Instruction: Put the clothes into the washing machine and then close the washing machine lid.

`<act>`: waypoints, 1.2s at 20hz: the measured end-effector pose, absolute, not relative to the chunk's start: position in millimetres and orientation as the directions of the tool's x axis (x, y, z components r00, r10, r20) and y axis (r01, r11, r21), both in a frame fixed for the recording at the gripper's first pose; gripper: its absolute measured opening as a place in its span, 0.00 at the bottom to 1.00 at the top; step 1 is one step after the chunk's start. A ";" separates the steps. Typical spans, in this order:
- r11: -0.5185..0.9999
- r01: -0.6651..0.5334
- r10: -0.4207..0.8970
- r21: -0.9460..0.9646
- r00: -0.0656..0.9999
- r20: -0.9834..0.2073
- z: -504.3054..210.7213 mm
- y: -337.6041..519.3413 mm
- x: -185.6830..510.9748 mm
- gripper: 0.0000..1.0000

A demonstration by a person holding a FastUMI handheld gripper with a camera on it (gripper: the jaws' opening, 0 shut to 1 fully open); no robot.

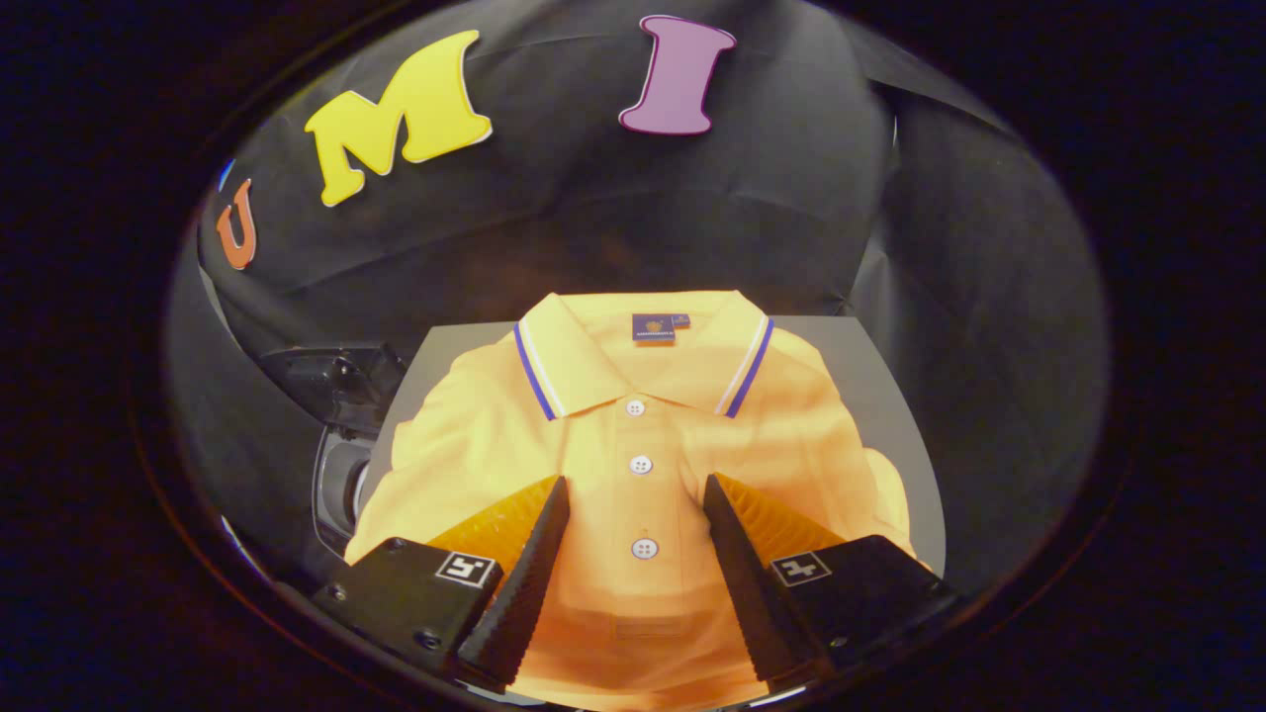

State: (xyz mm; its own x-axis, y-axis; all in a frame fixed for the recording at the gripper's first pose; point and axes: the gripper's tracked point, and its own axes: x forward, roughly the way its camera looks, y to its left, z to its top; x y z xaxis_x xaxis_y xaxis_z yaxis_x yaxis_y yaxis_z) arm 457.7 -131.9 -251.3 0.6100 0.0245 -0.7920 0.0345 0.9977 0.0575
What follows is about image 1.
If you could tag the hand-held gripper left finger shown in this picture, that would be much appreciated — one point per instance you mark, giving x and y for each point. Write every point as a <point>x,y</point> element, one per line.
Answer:
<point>529,583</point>

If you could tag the dark transparent washing machine lid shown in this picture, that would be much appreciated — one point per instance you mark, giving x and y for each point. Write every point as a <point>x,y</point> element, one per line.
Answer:
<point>336,381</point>

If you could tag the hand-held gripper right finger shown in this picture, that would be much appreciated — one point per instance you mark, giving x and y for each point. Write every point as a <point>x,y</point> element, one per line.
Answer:
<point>742,583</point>

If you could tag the black backdrop cloth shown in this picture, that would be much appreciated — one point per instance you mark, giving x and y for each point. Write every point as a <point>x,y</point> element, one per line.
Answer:
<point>593,198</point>

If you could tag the yellow polo shirt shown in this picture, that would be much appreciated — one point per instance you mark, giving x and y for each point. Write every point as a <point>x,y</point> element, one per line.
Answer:
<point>475,445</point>

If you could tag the grey cabinet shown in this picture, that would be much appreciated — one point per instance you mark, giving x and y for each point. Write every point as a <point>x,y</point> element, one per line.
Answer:
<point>870,396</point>

